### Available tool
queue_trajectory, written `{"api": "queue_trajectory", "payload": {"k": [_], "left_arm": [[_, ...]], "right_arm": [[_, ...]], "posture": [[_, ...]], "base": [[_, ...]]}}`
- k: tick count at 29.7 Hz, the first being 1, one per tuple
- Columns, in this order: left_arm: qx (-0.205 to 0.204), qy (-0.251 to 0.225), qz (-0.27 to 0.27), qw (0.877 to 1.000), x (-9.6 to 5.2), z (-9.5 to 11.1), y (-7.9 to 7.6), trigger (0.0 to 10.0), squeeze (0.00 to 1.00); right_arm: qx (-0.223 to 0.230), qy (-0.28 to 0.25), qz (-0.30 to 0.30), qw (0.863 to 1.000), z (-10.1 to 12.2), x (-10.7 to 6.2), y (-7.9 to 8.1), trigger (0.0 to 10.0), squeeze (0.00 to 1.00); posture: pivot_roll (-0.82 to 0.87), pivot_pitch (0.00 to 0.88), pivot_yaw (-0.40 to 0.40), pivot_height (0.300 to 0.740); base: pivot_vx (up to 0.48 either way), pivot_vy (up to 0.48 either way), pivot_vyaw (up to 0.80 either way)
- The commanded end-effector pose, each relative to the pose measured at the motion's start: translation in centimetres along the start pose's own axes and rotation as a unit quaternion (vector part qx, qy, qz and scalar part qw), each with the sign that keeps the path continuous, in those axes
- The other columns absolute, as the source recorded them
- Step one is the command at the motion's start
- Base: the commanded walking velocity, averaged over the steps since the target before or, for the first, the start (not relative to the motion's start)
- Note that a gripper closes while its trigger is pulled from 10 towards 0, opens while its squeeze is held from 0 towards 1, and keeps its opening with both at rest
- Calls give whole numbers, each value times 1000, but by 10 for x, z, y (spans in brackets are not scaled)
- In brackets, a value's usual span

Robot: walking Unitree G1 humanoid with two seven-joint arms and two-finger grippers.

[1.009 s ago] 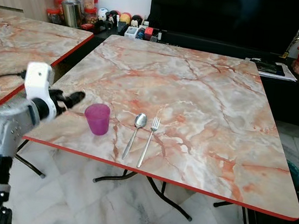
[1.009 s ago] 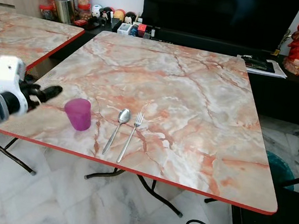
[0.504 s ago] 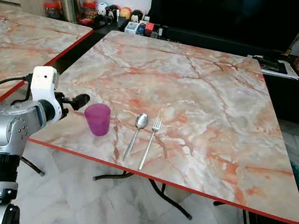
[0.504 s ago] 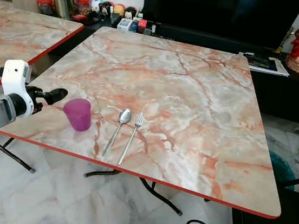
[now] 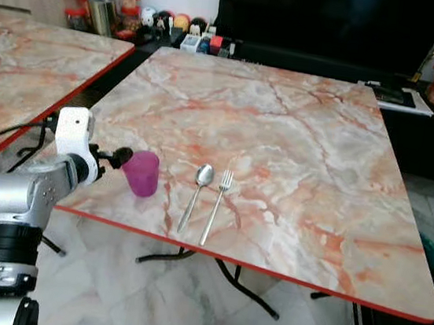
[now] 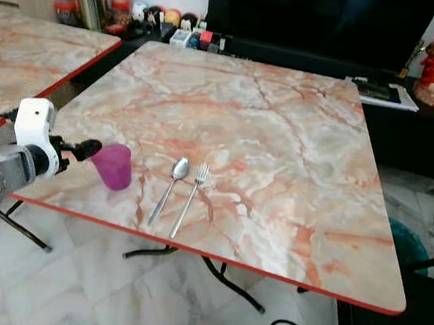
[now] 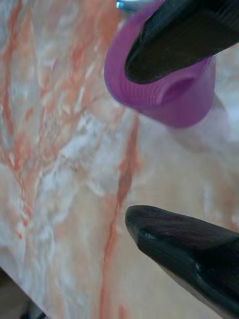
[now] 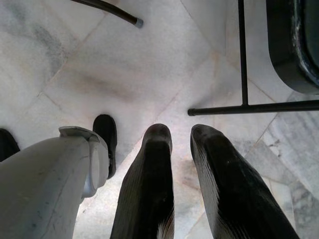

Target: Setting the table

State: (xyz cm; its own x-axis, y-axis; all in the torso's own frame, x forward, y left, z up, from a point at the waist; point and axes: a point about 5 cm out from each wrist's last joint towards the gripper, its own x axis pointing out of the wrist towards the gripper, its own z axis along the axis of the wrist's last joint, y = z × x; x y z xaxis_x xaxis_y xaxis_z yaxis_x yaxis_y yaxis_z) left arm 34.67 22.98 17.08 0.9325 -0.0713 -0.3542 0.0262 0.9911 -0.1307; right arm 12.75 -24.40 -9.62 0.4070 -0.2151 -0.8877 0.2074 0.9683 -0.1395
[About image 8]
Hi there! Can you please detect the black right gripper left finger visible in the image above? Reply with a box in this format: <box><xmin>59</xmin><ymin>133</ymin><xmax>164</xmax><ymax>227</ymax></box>
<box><xmin>110</xmin><ymin>123</ymin><xmax>175</xmax><ymax>239</ymax></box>

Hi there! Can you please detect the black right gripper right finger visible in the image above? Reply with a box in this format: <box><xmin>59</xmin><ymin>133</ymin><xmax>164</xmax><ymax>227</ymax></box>
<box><xmin>190</xmin><ymin>123</ymin><xmax>301</xmax><ymax>239</ymax></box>

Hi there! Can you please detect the black robot right foot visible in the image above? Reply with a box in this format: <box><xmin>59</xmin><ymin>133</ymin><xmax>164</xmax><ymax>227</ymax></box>
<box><xmin>93</xmin><ymin>114</ymin><xmax>118</xmax><ymax>179</ymax></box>

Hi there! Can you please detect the black robot foot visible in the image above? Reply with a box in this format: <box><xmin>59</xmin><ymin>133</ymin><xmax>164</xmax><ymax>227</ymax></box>
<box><xmin>0</xmin><ymin>128</ymin><xmax>20</xmax><ymax>162</ymax></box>
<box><xmin>93</xmin><ymin>114</ymin><xmax>118</xmax><ymax>179</ymax></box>

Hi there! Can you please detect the silver robot right leg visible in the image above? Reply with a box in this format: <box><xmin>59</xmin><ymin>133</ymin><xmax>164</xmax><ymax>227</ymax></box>
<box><xmin>0</xmin><ymin>126</ymin><xmax>110</xmax><ymax>239</ymax></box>

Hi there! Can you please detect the black robot left foot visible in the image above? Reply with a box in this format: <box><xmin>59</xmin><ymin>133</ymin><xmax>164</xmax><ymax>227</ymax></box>
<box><xmin>0</xmin><ymin>128</ymin><xmax>20</xmax><ymax>162</ymax></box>

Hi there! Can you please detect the dark chair seat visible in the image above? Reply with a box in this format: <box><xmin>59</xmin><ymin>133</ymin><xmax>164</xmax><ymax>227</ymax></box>
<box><xmin>266</xmin><ymin>0</ymin><xmax>319</xmax><ymax>95</ymax></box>

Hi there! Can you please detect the curved black grey-tipped table leg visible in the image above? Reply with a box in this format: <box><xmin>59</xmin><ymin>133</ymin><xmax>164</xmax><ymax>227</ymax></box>
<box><xmin>69</xmin><ymin>0</ymin><xmax>145</xmax><ymax>27</ymax></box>

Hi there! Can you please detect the black metal table leg frame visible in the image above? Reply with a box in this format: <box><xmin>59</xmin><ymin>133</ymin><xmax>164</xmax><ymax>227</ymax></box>
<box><xmin>187</xmin><ymin>0</ymin><xmax>319</xmax><ymax>117</ymax></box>

